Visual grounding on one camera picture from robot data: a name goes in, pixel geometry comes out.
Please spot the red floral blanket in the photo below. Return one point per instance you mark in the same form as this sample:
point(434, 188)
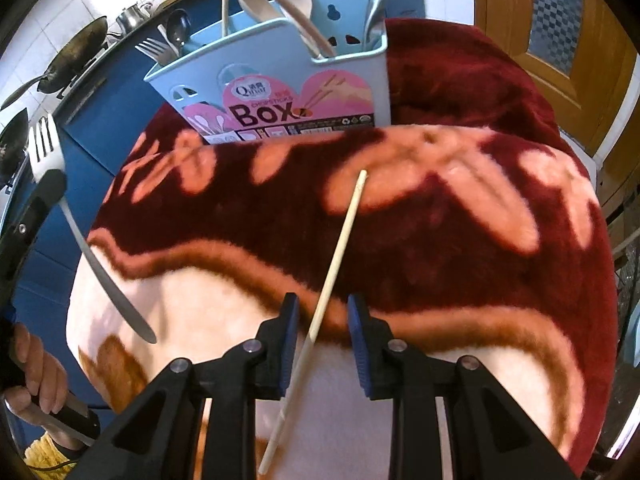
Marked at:
point(450, 260)

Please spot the small black wok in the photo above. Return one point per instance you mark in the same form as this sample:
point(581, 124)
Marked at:
point(12, 145)

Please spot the metal spoon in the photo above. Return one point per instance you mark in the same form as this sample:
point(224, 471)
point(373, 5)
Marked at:
point(178, 25)

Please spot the beige wooden spoon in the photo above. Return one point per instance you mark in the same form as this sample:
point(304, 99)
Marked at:
point(252, 2)

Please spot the metal fork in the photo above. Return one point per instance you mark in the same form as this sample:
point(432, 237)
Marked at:
point(47, 145)
point(157, 50)

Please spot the blue kitchen cabinets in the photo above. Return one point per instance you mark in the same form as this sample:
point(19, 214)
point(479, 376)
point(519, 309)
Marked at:
point(100, 125)

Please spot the steel kettle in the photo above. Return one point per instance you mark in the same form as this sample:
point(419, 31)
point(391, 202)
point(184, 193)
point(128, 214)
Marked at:
point(132, 19)

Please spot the person's left hand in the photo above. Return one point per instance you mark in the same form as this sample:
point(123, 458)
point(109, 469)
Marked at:
point(42, 365)

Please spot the large black wok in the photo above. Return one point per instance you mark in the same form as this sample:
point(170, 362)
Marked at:
point(75, 55)

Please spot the wooden chopstick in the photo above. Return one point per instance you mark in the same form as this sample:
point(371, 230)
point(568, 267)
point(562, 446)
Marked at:
point(300, 22)
point(340, 250)
point(226, 5)

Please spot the wooden door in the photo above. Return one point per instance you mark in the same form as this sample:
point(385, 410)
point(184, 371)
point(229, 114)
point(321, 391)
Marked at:
point(500, 20)

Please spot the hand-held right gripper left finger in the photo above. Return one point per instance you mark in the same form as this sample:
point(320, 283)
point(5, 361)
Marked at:
point(290, 355)

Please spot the stainless steel utensil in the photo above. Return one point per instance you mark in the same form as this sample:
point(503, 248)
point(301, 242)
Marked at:
point(380, 0)

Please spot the light blue utensil holder box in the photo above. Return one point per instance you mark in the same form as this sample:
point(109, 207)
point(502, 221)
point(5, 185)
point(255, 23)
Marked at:
point(200, 75)

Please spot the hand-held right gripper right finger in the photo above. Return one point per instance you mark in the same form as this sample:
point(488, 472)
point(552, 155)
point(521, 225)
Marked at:
point(359, 355)

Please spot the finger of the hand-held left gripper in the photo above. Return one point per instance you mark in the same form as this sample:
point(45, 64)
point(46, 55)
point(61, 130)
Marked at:
point(47, 195)

